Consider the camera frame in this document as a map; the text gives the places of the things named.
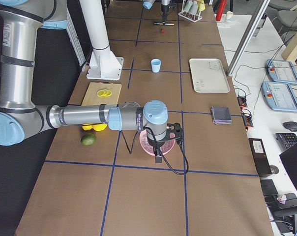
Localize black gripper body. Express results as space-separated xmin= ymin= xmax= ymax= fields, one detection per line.
xmin=146 ymin=122 xmax=183 ymax=154
xmin=160 ymin=0 xmax=176 ymax=15

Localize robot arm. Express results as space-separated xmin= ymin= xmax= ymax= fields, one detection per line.
xmin=0 ymin=16 xmax=152 ymax=167
xmin=143 ymin=0 xmax=176 ymax=26

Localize pink bowl of ice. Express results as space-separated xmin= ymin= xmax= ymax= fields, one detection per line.
xmin=139 ymin=130 xmax=175 ymax=156

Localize mint green cup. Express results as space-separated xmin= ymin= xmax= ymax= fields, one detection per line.
xmin=183 ymin=0 xmax=193 ymax=12

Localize grey cup on rack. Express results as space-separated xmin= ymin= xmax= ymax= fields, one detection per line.
xmin=189 ymin=1 xmax=198 ymax=15

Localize yellow cup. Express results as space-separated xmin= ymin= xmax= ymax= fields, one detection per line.
xmin=197 ymin=0 xmax=206 ymax=12

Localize light blue plastic cup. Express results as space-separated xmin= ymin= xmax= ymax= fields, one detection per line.
xmin=151 ymin=59 xmax=161 ymax=73

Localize steel muddler black tip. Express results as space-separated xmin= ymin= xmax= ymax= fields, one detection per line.
xmin=153 ymin=22 xmax=175 ymax=26

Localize grey folded cloth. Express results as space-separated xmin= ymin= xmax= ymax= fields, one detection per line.
xmin=211 ymin=107 xmax=232 ymax=124

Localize cream bear serving tray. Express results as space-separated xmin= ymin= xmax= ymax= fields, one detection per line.
xmin=189 ymin=59 xmax=230 ymax=93

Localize whole lemon right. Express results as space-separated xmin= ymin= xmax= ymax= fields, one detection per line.
xmin=92 ymin=123 xmax=107 ymax=132

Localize whole lemon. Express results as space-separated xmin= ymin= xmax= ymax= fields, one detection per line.
xmin=92 ymin=123 xmax=107 ymax=132
xmin=82 ymin=124 xmax=93 ymax=131

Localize green avocado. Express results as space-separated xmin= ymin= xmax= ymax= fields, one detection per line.
xmin=80 ymin=134 xmax=96 ymax=146

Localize wooden cutting board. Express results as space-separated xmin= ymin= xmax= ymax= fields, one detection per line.
xmin=81 ymin=82 xmax=121 ymax=106

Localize whole lemon left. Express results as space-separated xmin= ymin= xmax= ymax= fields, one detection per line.
xmin=82 ymin=124 xmax=93 ymax=131

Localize lemon slices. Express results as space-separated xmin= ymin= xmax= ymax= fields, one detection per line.
xmin=96 ymin=89 xmax=112 ymax=97

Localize black box with label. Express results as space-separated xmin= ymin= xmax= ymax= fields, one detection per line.
xmin=248 ymin=138 xmax=272 ymax=177

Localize near teach pendant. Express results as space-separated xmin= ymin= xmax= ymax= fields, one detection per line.
xmin=262 ymin=82 xmax=297 ymax=113

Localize teach pendant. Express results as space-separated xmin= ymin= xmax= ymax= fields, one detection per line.
xmin=266 ymin=59 xmax=297 ymax=85
xmin=262 ymin=82 xmax=297 ymax=113

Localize black keyboard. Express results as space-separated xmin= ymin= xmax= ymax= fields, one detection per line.
xmin=275 ymin=133 xmax=297 ymax=150

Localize black computer mouse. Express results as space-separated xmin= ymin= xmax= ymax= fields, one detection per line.
xmin=282 ymin=121 xmax=297 ymax=132

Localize far teach pendant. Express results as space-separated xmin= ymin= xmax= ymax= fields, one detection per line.
xmin=266 ymin=59 xmax=297 ymax=85

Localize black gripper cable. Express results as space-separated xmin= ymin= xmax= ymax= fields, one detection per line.
xmin=121 ymin=126 xmax=190 ymax=175

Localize white wire cup rack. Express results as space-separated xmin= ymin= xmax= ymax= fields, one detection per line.
xmin=178 ymin=0 xmax=205 ymax=23

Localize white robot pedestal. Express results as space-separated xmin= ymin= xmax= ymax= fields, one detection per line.
xmin=80 ymin=0 xmax=124 ymax=81

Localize aluminium frame post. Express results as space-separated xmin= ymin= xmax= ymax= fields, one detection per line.
xmin=227 ymin=0 xmax=270 ymax=76

